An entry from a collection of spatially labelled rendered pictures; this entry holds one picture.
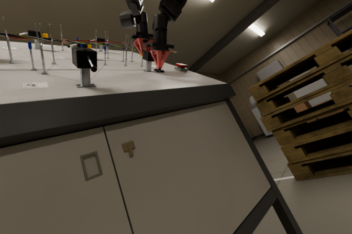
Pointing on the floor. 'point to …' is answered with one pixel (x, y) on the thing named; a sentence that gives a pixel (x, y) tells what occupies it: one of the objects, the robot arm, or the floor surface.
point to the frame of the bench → (273, 199)
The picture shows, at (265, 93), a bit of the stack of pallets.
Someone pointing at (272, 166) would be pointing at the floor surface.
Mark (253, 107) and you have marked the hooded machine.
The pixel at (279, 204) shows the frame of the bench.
